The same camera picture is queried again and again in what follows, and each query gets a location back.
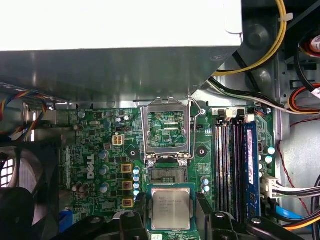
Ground orange flat wire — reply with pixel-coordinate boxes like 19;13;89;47
282;219;320;231

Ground metal socket cover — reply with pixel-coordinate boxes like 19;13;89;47
140;96;192;161

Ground green motherboard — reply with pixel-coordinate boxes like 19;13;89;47
57;106;276;240

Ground white plug with wires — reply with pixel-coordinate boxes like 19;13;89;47
259;174;320;201

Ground white grey wire bundle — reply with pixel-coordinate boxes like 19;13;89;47
206;76;291;112

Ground yellow black wire bundle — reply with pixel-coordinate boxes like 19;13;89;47
212;0;289;77

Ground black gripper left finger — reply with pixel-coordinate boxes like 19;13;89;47
51;192;151;240

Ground blue port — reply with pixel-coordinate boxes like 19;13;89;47
58;208;76;240

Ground orange red yellow wires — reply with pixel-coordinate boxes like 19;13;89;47
287;84;320;116

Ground white four-pin socket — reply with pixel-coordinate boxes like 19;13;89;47
112;134;125;146

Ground blue RAM stick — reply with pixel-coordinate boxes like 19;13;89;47
243;124;263;218

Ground grey power supply unit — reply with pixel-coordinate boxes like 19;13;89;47
0;0;244;105

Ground blue flat wire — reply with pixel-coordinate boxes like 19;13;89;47
267;197;312;227

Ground metal locking lever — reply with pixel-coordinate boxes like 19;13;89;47
183;97;203;162

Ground silver CPU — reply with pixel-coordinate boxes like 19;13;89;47
146;182;196;232

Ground multicolour fan wires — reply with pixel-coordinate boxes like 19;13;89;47
0;90;49;142

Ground black PC case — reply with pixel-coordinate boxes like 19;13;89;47
0;0;320;240

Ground CPU socket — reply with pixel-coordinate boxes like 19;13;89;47
147;162;189;185

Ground black sleeved wire bundle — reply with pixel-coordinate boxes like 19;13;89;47
293;24;320;95

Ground black case fan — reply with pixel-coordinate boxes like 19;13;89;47
0;141;61;240

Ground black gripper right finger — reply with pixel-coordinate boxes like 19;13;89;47
194;192;305;240

